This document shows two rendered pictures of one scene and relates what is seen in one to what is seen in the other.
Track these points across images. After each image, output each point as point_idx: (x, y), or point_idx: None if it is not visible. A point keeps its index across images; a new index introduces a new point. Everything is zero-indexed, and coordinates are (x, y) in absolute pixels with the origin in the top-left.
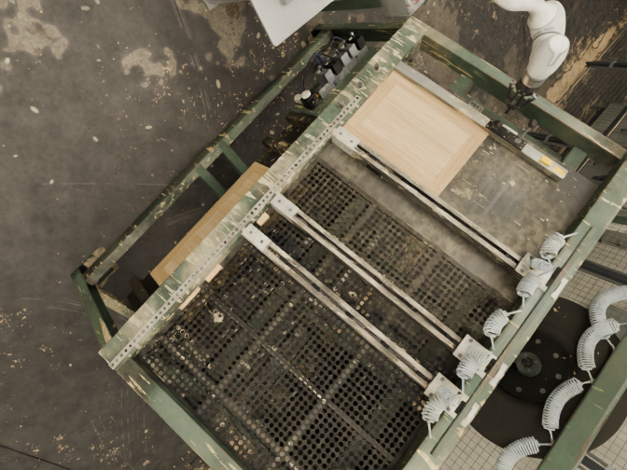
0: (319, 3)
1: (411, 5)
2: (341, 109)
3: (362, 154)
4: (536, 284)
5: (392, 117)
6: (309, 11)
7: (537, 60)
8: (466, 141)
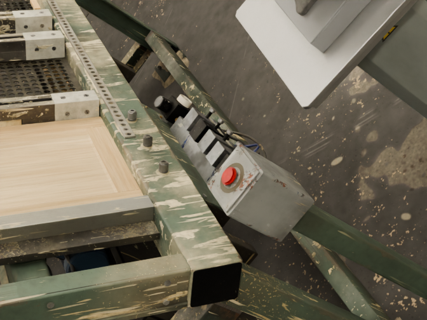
0: (280, 58)
1: (220, 173)
2: (127, 117)
3: (32, 97)
4: None
5: (63, 164)
6: (270, 46)
7: None
8: None
